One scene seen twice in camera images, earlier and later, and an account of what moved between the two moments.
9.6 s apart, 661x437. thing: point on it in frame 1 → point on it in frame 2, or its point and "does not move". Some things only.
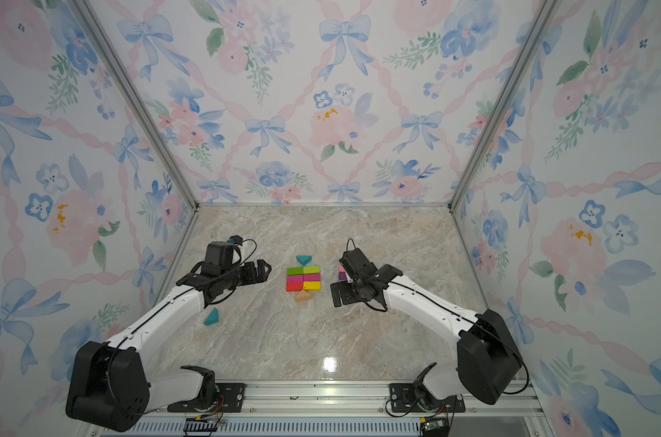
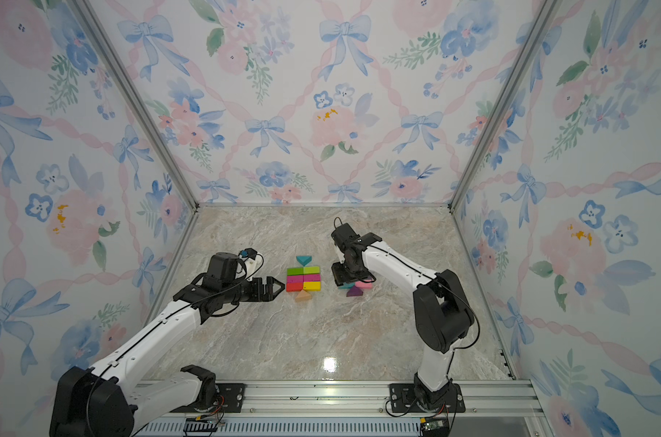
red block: [294, 286] does not move
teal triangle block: [303, 259] does not move
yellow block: [311, 286] does not move
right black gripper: [344, 292] → [340, 279]
